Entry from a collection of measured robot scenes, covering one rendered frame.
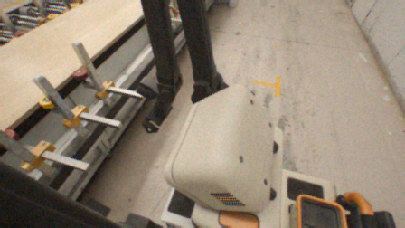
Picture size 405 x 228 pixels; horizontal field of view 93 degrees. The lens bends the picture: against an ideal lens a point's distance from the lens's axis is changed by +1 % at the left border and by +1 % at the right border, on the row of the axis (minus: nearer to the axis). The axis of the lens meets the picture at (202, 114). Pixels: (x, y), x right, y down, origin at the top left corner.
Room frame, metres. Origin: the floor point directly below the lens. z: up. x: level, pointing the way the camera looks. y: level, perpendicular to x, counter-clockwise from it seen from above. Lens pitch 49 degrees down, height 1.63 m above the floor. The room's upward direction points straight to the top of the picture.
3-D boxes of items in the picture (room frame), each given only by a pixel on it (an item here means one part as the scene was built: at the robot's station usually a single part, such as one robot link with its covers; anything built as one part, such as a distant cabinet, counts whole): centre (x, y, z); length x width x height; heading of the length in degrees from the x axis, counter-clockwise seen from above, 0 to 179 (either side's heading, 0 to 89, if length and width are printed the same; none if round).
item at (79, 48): (0.89, 0.63, 0.91); 0.04 x 0.04 x 0.48; 73
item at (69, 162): (0.44, 0.71, 0.83); 0.43 x 0.03 x 0.04; 73
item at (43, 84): (0.65, 0.70, 0.88); 0.04 x 0.04 x 0.48; 73
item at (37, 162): (0.43, 0.76, 0.83); 0.14 x 0.06 x 0.05; 163
